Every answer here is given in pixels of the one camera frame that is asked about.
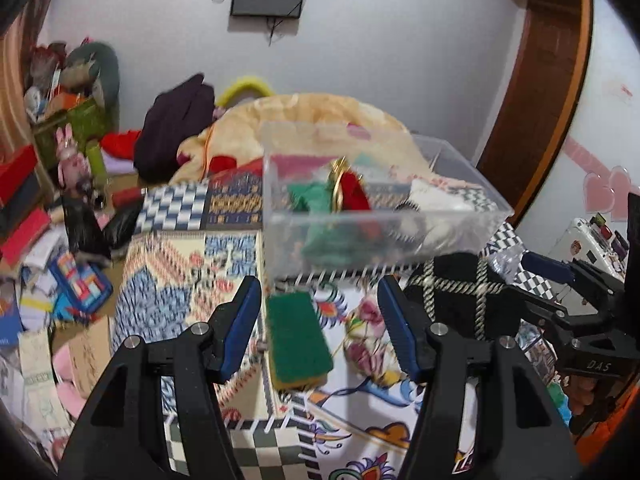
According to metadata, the red cloth pouch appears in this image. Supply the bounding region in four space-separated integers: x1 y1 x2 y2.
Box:
327 160 373 213

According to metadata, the clear plastic storage box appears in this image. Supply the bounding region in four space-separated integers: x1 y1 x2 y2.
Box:
259 121 516 282

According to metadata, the green cardboard box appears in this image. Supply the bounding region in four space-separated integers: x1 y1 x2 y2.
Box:
32 100 104 171

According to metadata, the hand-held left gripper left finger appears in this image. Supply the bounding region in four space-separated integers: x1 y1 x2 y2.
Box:
57 276 263 480

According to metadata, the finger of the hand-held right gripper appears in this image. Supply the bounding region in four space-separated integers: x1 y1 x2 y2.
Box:
504 284 603 333
520 250 628 306

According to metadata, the colourful patterned bedsheet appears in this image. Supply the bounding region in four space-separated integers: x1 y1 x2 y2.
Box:
112 170 568 480

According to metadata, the red box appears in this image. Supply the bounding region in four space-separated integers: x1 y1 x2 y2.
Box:
0 145 39 206

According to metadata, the white appliance with stickers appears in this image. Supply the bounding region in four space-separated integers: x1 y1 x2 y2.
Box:
547 214 632 307

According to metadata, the dark purple garment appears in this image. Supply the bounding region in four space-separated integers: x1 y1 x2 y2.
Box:
134 74 217 184

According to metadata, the red garment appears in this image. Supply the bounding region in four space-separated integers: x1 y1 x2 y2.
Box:
100 130 144 162

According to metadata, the brown cardboard piece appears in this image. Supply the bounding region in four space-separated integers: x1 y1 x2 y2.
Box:
67 315 119 397

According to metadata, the grey-green plush cushion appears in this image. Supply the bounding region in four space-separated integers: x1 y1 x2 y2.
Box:
65 42 121 112

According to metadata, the colourful pencil case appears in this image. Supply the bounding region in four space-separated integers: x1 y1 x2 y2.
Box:
50 252 114 317

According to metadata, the brown wooden door frame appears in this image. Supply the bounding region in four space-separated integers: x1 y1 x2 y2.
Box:
475 0 594 227

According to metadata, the white cloth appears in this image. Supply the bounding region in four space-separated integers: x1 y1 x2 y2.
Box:
407 177 501 217

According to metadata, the green scrub sponge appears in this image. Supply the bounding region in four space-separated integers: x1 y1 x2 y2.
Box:
265 291 335 391

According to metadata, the yellow plush ring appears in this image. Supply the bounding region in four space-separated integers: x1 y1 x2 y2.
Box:
216 76 277 111

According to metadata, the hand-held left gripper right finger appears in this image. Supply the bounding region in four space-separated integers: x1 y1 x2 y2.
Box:
377 275 584 480

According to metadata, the black plastic bag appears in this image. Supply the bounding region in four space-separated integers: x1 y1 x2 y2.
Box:
60 194 144 267

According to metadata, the pink heart wall sticker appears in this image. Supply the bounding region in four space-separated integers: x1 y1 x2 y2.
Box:
585 167 634 221

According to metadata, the beige fleece blanket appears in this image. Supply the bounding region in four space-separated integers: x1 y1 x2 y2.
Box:
170 92 437 187

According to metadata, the red book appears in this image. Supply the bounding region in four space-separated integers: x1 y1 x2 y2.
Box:
0 207 52 267

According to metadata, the pink bunny toy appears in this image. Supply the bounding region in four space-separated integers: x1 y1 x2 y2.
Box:
54 127 94 194

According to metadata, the green cloth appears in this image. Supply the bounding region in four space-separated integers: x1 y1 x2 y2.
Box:
285 180 351 268

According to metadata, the black white-striped cloth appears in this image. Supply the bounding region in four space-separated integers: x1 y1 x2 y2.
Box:
402 252 527 347

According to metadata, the pile of papers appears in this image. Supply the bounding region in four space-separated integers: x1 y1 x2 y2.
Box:
0 330 74 461

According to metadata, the green cylinder bottle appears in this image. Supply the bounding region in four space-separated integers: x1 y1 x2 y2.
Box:
86 140 107 187

